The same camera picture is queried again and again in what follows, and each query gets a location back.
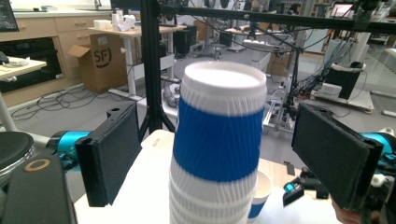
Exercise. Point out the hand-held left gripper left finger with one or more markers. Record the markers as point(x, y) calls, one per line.
point(109, 155)

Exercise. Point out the brown cardboard box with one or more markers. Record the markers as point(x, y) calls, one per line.
point(99, 62)

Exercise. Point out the black metal frame post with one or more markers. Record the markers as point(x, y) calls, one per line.
point(152, 62)

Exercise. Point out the blue banded paper cup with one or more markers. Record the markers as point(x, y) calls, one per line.
point(261, 189)
point(218, 140)

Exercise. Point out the white table mat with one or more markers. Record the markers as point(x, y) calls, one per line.
point(149, 193)

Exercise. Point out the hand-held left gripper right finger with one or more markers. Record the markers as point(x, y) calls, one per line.
point(330, 155)

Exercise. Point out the black horizontal frame beam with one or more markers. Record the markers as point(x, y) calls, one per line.
point(280, 20)

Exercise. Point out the wooden cabinet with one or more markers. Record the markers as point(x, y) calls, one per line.
point(37, 56)

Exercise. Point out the white desk with wooden top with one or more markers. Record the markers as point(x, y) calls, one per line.
point(130, 62)

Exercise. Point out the stack of white paper cups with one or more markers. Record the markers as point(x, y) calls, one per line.
point(202, 208)

